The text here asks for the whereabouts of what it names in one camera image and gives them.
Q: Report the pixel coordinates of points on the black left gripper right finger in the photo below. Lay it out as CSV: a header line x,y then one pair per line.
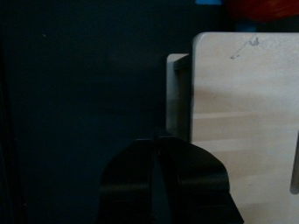
x,y
198,186

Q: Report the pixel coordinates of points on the blue object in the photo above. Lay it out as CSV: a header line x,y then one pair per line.
x,y
209,1

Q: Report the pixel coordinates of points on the red plastic object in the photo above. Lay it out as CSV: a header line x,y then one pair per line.
x,y
265,8

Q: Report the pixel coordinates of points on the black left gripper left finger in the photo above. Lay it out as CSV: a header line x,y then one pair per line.
x,y
126,186

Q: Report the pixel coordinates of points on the light wooden panel stand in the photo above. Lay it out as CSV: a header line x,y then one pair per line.
x,y
245,110

